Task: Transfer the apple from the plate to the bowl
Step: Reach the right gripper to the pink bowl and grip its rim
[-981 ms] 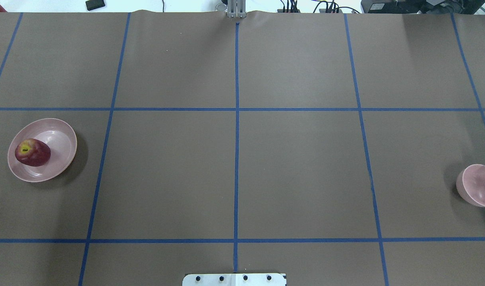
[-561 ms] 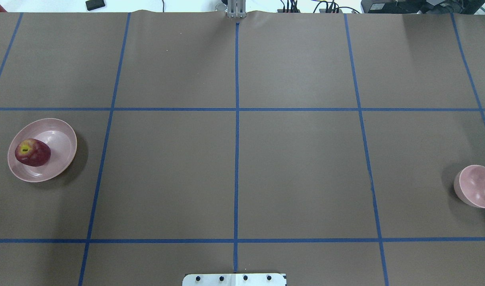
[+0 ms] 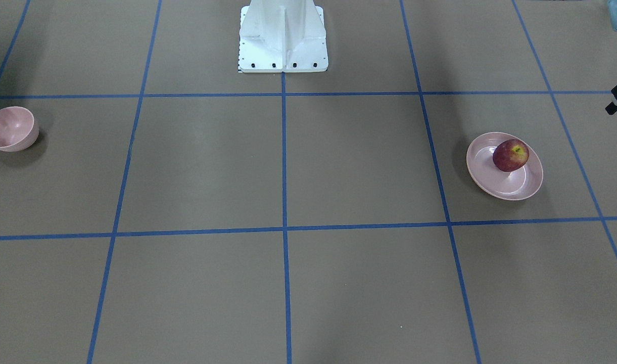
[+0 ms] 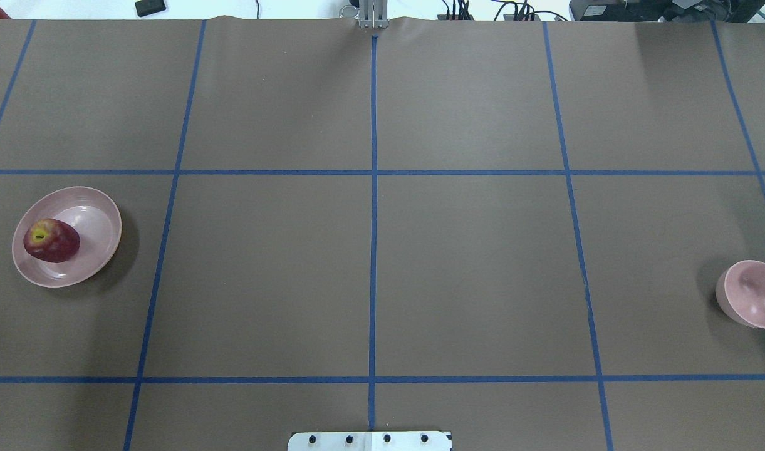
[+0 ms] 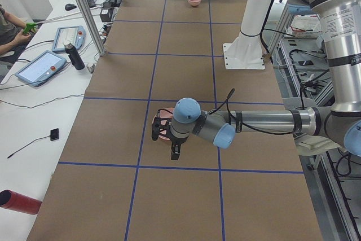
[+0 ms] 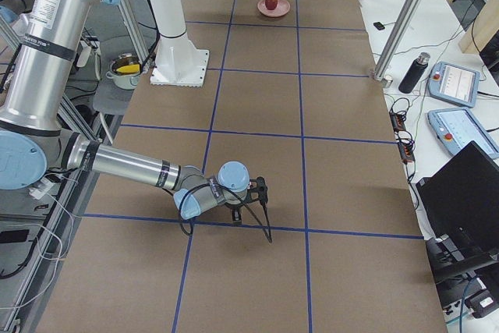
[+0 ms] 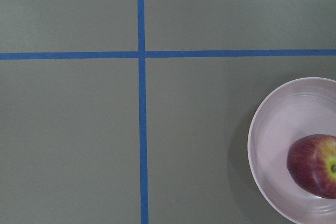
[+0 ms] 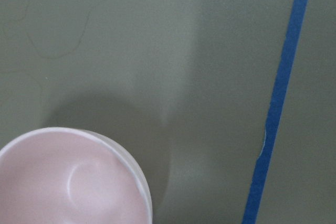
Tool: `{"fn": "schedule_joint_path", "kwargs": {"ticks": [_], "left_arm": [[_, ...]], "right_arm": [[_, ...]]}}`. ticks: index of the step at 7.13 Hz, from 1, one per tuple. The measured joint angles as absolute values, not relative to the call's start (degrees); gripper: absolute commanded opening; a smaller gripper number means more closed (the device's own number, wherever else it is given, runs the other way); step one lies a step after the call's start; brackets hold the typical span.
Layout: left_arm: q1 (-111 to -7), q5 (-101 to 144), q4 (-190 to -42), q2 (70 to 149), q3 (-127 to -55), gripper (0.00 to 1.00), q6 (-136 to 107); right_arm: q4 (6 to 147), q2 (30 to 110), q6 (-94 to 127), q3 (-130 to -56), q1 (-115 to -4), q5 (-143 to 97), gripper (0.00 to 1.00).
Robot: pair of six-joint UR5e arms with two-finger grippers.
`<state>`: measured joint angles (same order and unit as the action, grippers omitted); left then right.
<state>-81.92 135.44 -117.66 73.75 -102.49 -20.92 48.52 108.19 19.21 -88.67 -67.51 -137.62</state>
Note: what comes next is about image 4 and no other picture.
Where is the orange black usb hub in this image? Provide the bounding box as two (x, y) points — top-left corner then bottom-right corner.
(437, 9), (474, 21)

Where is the pink bowl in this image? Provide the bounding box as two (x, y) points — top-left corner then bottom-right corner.
(715, 260), (765, 330)

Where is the pink plate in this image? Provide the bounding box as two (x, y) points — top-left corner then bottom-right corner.
(11, 186), (122, 288)

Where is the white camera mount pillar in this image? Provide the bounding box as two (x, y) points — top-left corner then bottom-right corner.
(287, 430), (454, 450)

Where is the small black device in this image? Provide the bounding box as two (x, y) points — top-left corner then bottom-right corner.
(134, 0), (167, 18)

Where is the red apple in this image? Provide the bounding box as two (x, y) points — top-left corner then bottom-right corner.
(23, 218), (81, 263)

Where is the aluminium frame post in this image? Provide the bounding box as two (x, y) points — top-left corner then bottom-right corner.
(356, 0), (390, 29)

